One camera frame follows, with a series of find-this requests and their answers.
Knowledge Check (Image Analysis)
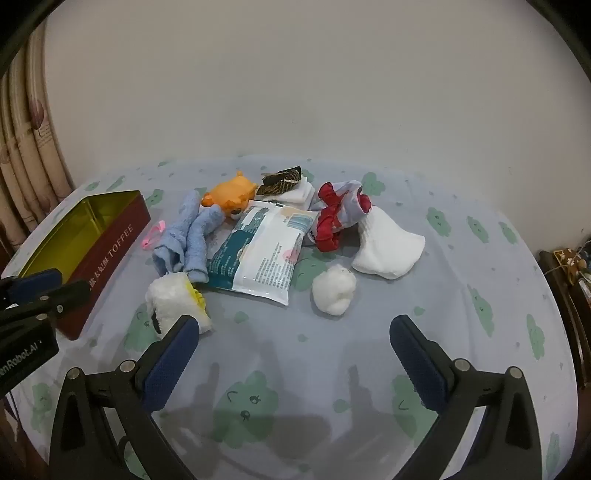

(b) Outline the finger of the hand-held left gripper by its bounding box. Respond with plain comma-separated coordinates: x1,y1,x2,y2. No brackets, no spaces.
0,280,91,325
0,268,64,302

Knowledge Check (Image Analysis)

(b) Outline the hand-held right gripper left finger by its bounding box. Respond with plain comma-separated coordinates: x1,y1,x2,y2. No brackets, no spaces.
50,315,200,480

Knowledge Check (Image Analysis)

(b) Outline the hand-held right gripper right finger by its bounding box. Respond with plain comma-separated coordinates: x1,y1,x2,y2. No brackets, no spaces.
389,315,542,480

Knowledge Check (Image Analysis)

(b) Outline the red tin box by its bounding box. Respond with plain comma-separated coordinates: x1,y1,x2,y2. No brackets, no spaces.
0,190,151,341

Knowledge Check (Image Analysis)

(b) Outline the white and yellow fluffy plush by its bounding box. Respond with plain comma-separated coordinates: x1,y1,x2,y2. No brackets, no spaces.
146,272,214,340

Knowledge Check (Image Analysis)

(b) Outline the white cotton ball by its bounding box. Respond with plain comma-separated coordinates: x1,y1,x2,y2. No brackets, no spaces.
312,264,356,317

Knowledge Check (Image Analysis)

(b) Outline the white sock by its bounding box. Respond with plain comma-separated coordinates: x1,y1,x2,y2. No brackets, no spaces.
352,215,426,281

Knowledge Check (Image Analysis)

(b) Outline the light blue towel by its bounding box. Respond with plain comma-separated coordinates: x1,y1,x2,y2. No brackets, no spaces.
152,190,225,283

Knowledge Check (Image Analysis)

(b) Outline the wet wipes packet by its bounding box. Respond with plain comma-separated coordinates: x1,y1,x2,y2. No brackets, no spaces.
205,202,320,306

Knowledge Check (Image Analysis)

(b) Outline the red and grey satin cloth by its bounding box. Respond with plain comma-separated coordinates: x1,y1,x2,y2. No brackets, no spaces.
307,180,374,252

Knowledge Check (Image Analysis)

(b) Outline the orange plush toy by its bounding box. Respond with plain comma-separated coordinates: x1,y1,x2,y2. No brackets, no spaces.
202,171,258,217

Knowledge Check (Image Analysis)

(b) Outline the white cloth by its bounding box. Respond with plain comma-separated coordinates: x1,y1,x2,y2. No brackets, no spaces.
265,182,315,207

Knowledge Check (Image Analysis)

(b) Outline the cloud print bedsheet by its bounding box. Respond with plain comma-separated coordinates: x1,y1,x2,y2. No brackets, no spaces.
0,154,580,480

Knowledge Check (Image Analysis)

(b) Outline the beige curtain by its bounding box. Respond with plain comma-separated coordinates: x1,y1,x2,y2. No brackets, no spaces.
0,34,77,259

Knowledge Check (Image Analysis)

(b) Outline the dark wooden furniture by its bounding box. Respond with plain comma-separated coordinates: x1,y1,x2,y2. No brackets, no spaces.
538,240,591,416

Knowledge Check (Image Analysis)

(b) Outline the brown floral cloth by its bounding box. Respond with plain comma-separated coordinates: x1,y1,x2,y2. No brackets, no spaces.
554,247,591,287

